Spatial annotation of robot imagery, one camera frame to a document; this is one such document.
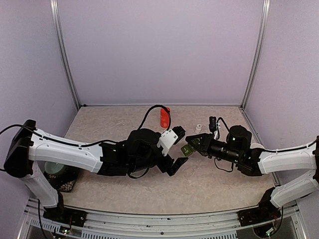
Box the aluminium frame post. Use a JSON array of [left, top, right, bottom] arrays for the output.
[[50, 0, 81, 110], [240, 0, 271, 111]]

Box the red cylindrical can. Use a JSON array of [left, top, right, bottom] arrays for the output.
[[160, 109, 170, 129]]

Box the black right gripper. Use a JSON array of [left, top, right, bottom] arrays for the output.
[[186, 133, 241, 164]]

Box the green pill organizer box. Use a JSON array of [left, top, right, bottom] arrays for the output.
[[180, 140, 198, 157]]

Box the small white bottle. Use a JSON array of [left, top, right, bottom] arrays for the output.
[[195, 124, 202, 134]]

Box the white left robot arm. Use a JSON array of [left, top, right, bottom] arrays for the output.
[[3, 119, 188, 222]]

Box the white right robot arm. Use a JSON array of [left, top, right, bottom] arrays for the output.
[[185, 125, 319, 221]]

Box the front aluminium rail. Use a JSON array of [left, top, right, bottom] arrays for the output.
[[22, 200, 307, 239]]

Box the left aluminium frame post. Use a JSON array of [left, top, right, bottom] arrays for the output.
[[50, 0, 81, 110]]

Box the light blue mug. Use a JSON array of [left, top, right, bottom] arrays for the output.
[[250, 143, 265, 149]]

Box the green ceramic bowl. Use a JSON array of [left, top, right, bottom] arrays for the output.
[[44, 162, 67, 176]]

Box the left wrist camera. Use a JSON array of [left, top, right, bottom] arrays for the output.
[[157, 129, 178, 156]]

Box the right aluminium frame post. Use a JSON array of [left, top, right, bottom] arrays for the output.
[[240, 0, 271, 111]]

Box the black square tray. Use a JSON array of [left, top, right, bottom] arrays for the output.
[[44, 166, 80, 193]]

